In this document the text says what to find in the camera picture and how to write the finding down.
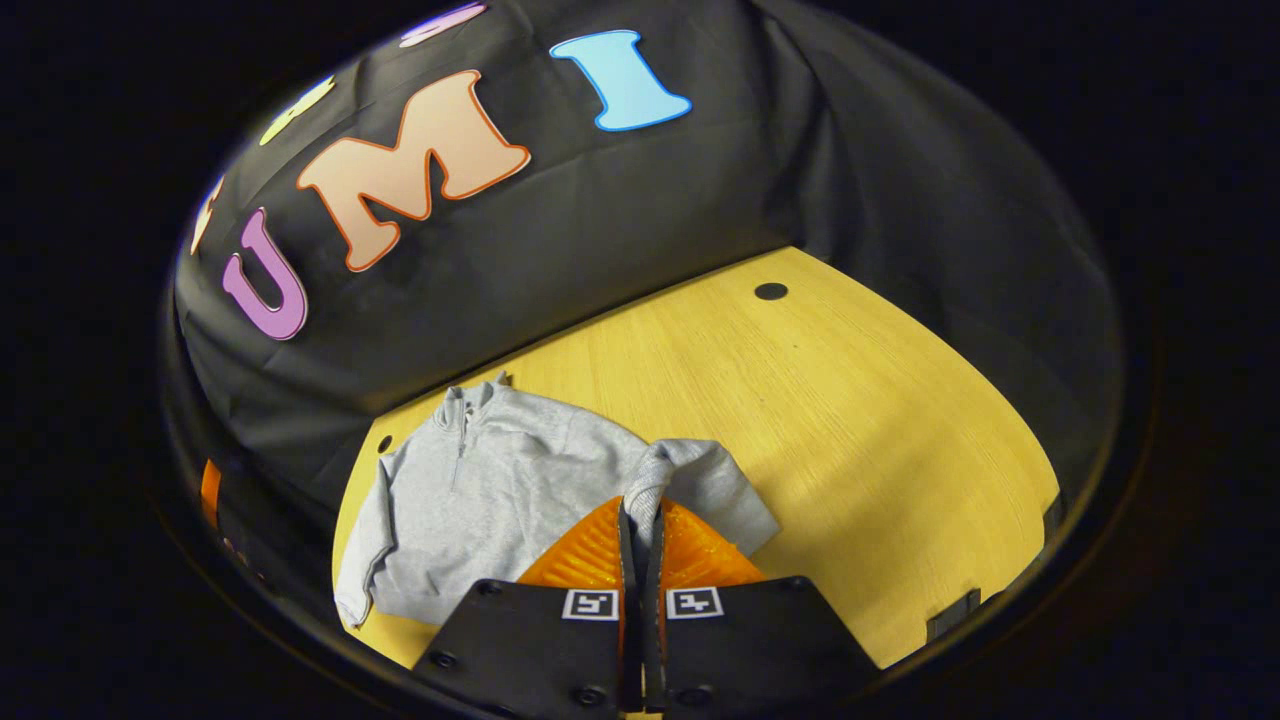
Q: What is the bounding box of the black backdrop cloth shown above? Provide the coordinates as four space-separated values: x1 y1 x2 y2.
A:
160 0 1126 611

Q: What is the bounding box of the grey zip-neck sweatshirt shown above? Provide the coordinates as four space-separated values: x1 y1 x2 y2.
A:
333 370 783 629

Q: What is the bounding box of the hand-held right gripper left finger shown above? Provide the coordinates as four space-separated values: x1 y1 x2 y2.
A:
410 495 641 716

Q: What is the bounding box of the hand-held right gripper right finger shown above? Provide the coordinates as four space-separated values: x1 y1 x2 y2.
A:
640 497 883 716

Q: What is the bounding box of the black table edge bracket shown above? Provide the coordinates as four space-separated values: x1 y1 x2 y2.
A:
925 588 983 643

